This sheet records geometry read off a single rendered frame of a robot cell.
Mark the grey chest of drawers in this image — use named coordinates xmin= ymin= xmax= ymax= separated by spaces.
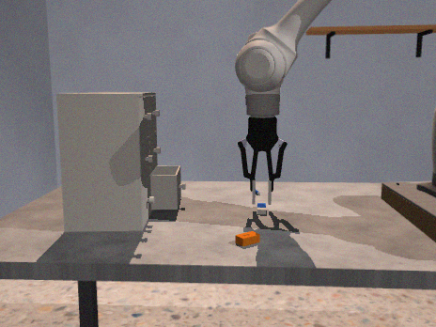
xmin=56 ymin=92 xmax=158 ymax=232

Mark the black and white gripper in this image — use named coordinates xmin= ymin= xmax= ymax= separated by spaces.
xmin=238 ymin=117 xmax=288 ymax=205

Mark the blue and beige eraser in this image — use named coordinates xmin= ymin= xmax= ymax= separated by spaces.
xmin=257 ymin=203 xmax=266 ymax=214

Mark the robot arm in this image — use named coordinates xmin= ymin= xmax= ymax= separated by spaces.
xmin=235 ymin=0 xmax=436 ymax=197

